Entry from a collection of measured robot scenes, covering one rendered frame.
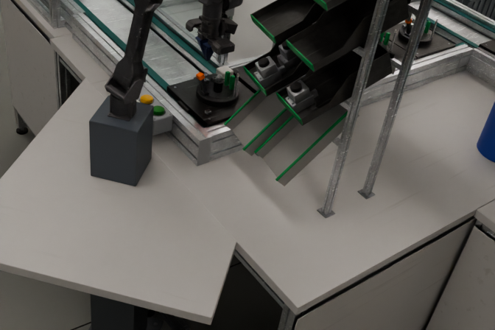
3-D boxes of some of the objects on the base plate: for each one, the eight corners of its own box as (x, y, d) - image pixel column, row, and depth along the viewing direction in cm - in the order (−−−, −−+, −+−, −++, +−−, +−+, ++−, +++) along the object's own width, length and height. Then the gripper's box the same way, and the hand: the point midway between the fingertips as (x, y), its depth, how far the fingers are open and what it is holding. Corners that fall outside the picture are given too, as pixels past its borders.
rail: (197, 166, 198) (199, 138, 192) (72, 37, 251) (71, 12, 245) (211, 160, 201) (214, 133, 195) (85, 35, 254) (85, 9, 248)
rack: (325, 218, 187) (398, -49, 139) (250, 149, 209) (291, -103, 161) (375, 195, 198) (458, -60, 150) (299, 132, 220) (350, -108, 172)
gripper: (185, 3, 195) (183, 48, 204) (221, 30, 183) (216, 76, 193) (202, -1, 198) (199, 44, 207) (238, 26, 187) (233, 72, 196)
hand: (208, 50), depth 198 cm, fingers closed
